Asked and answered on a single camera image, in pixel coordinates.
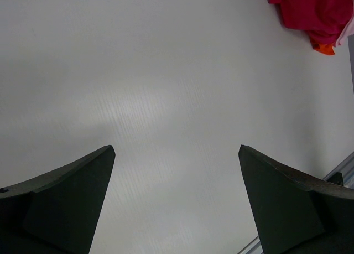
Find orange t-shirt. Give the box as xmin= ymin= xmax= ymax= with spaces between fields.
xmin=310 ymin=38 xmax=335 ymax=56

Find magenta t-shirt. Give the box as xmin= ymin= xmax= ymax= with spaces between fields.
xmin=268 ymin=0 xmax=353 ymax=46

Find right black base bracket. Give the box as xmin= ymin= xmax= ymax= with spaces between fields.
xmin=328 ymin=172 xmax=343 ymax=186

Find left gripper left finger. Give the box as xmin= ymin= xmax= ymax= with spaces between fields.
xmin=1 ymin=145 xmax=115 ymax=253

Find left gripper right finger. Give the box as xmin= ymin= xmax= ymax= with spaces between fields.
xmin=238 ymin=145 xmax=353 ymax=253

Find pink t-shirt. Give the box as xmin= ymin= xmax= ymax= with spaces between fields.
xmin=335 ymin=17 xmax=353 ymax=46

